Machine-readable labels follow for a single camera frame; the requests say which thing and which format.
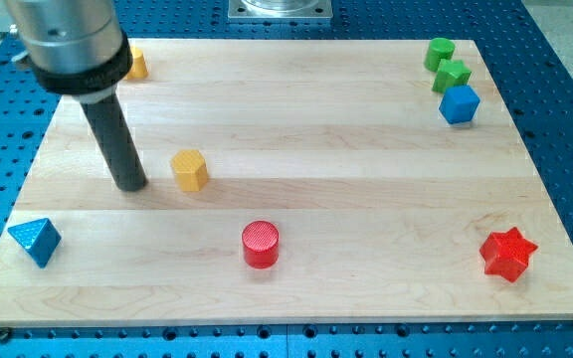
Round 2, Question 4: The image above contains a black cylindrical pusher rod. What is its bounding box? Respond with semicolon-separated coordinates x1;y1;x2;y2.
81;93;147;192

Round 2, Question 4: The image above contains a yellow hexagon block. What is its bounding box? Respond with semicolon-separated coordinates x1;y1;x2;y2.
170;149;209;192

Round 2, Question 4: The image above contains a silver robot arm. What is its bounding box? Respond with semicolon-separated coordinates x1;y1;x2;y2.
5;0;147;192

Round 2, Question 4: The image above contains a yellow block behind arm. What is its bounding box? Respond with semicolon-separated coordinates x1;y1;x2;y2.
124;46;149;80

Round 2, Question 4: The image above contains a blue cube block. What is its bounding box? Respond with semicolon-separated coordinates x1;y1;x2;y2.
439;85;480;125

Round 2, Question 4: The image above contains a blue triangle block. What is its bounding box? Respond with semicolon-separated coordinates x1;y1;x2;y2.
7;218;62;269

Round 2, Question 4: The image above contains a wooden board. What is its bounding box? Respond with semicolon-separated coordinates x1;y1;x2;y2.
0;39;573;327

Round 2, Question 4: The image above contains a red cylinder block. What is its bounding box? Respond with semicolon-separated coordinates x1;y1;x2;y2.
242;221;280;269

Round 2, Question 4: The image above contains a green cylinder block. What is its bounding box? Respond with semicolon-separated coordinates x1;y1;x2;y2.
424;37;456;72

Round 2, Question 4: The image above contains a green star block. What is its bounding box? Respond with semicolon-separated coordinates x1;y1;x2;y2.
432;59;472;93

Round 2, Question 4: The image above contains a red star block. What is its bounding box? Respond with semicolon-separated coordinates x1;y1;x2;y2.
479;227;538;283

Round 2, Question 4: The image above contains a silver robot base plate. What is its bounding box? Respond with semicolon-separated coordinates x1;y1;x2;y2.
228;0;333;20

